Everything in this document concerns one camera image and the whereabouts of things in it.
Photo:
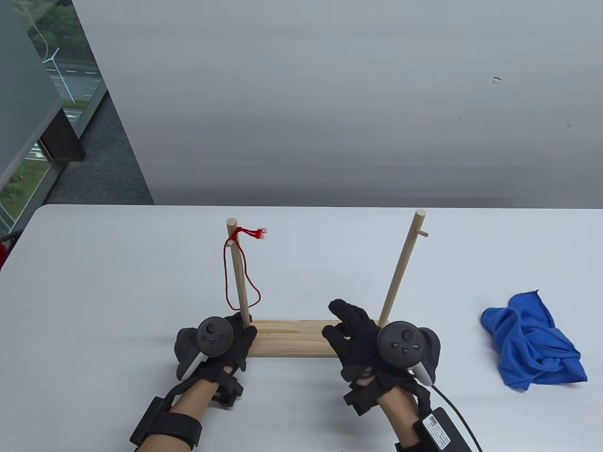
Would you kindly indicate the person's left hand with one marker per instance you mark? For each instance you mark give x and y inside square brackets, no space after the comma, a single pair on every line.
[242,336]

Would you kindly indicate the person's right hand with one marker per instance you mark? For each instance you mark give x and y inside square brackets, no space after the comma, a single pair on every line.
[358,339]

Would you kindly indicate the wooden rack with two posts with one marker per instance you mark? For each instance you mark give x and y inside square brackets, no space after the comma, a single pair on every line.
[292,339]

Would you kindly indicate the blue towel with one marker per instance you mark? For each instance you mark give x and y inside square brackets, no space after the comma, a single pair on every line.
[532,348]

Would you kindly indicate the person's right forearm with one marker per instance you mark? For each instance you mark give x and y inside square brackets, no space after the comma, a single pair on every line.
[400,414]

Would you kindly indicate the dark grey left hand controller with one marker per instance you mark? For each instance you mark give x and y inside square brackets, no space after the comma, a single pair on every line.
[214,336]

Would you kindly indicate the dark grey hand controller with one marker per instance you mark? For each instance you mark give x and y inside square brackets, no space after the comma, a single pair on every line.
[214,336]
[400,343]

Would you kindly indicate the dark grey right hand controller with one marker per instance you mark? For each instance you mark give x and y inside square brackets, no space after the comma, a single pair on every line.
[400,343]

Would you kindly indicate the red and black chair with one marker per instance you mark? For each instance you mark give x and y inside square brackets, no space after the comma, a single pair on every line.
[2,256]

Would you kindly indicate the black panel base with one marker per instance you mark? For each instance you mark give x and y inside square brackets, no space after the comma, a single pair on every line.
[61,141]

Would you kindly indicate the glass window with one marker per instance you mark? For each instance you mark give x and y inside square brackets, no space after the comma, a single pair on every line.
[75,84]

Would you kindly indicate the grey frosted panel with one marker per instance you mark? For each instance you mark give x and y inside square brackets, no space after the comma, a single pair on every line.
[19,94]

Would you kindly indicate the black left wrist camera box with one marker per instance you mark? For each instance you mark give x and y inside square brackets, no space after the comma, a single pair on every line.
[174,426]

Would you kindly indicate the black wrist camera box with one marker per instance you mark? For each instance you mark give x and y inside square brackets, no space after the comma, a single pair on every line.
[174,426]
[438,431]

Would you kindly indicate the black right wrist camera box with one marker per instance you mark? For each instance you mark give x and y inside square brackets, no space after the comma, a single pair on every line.
[438,431]

